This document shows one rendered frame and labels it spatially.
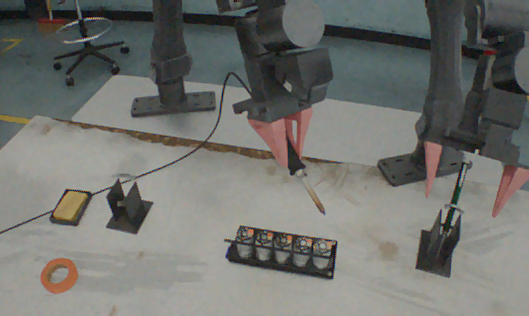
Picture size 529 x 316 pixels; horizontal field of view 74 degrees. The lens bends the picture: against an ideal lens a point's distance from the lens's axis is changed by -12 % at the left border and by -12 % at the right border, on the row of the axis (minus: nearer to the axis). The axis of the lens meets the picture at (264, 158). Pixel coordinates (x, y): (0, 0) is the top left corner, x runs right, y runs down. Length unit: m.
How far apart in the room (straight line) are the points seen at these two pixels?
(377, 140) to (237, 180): 0.31
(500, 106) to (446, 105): 0.26
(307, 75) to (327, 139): 0.42
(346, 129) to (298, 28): 0.47
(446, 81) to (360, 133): 0.24
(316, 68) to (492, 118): 0.20
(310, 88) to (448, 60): 0.36
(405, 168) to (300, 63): 0.42
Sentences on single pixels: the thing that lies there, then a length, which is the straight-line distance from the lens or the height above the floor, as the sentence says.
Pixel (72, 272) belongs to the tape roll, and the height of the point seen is 0.76.
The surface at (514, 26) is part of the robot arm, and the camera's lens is 0.57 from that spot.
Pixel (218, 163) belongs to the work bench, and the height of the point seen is 0.75.
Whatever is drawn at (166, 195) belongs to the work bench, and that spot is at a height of 0.75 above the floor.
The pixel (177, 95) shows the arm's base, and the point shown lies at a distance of 0.91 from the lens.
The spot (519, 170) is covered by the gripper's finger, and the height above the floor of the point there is 0.96.
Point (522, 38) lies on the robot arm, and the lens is 0.49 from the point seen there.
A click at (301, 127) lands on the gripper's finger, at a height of 0.95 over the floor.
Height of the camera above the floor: 1.27
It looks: 41 degrees down
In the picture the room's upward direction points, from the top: straight up
